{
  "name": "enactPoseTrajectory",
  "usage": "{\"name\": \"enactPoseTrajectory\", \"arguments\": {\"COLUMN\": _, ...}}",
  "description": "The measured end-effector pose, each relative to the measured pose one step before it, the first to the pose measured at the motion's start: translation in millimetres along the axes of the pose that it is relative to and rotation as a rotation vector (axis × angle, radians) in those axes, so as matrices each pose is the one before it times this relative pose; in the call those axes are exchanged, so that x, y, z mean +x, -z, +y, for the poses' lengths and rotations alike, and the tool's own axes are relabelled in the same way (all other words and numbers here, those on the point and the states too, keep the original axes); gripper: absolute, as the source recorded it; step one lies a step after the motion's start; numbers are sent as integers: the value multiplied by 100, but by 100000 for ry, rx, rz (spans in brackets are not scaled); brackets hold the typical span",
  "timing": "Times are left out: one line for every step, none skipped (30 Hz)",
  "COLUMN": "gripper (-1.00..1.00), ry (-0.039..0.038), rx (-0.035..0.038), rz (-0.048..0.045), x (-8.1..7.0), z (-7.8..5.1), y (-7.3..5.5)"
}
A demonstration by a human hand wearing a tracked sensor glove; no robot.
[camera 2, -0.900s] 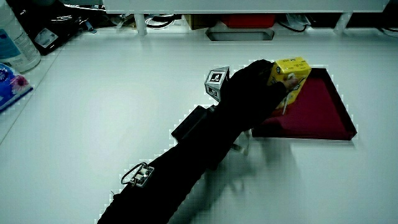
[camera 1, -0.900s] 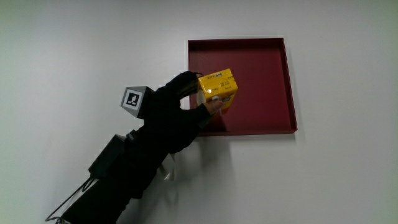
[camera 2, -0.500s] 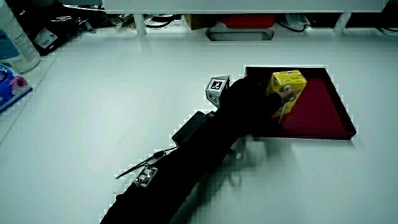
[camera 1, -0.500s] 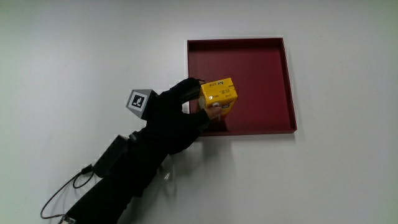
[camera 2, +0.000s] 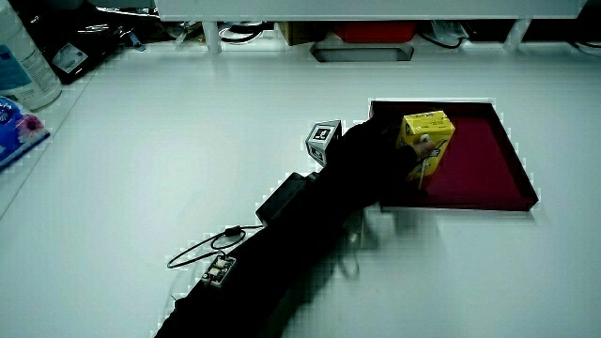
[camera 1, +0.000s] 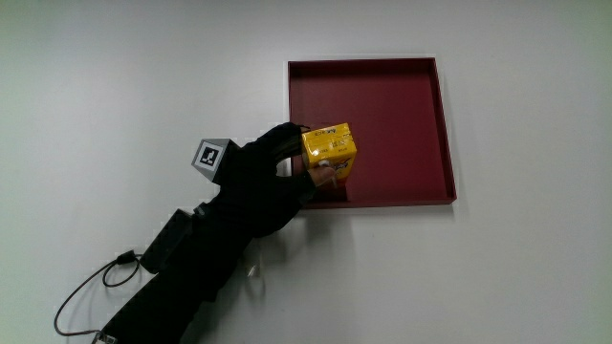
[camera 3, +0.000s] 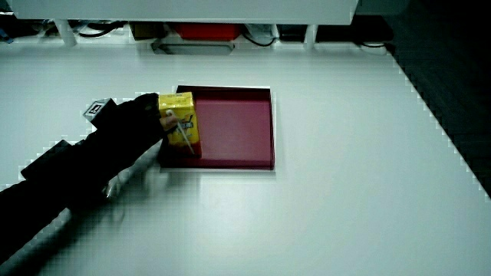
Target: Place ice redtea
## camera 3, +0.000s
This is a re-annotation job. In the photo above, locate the red box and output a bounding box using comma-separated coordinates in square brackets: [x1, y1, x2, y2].
[172, 22, 242, 42]

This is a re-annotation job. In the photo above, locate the yellow ice redtea carton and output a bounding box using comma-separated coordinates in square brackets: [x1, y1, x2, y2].
[158, 91, 203, 158]

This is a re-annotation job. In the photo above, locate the dark red tray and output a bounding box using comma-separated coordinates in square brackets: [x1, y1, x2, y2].
[158, 84, 276, 171]

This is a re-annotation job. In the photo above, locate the white adapter with cable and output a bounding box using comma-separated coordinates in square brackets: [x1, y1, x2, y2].
[241, 23, 279, 48]

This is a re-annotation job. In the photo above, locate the grey flat device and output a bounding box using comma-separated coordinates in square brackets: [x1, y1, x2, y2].
[150, 38, 236, 56]

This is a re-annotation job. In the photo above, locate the brown box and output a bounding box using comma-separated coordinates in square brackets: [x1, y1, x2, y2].
[129, 21, 166, 41]

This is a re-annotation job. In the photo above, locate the black cable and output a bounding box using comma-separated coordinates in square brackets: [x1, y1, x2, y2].
[77, 21, 127, 39]

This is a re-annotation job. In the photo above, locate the white raised shelf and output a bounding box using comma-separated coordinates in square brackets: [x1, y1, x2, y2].
[11, 0, 360, 50]

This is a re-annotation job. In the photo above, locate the person's right hand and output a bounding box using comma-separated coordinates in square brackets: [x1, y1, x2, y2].
[82, 92, 180, 172]

